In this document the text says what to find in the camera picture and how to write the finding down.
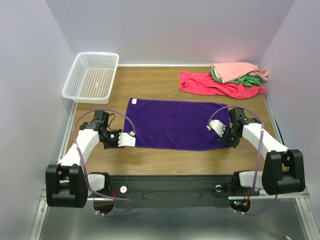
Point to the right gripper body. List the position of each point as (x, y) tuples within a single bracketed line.
[(230, 138)]

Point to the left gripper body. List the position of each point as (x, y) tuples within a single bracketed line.
[(111, 141)]

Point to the purple towel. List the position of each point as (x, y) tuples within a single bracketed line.
[(174, 125)]

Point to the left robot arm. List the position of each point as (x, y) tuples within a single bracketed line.
[(68, 184)]

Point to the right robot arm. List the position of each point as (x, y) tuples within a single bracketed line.
[(283, 169)]

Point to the green towel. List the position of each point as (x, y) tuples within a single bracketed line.
[(245, 80)]

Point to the white plastic basket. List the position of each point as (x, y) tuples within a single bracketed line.
[(91, 77)]

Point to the hot pink towel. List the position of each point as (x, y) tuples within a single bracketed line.
[(204, 84)]

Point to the salmon pink towel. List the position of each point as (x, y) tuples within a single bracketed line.
[(231, 71)]

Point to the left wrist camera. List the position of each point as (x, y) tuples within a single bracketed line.
[(126, 140)]

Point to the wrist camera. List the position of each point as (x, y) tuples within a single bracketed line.
[(217, 126), (126, 140)]

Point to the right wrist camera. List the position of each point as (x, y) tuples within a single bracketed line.
[(217, 126)]

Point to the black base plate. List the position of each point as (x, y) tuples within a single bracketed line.
[(177, 191)]

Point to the aluminium frame rail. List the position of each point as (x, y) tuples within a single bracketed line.
[(262, 195)]

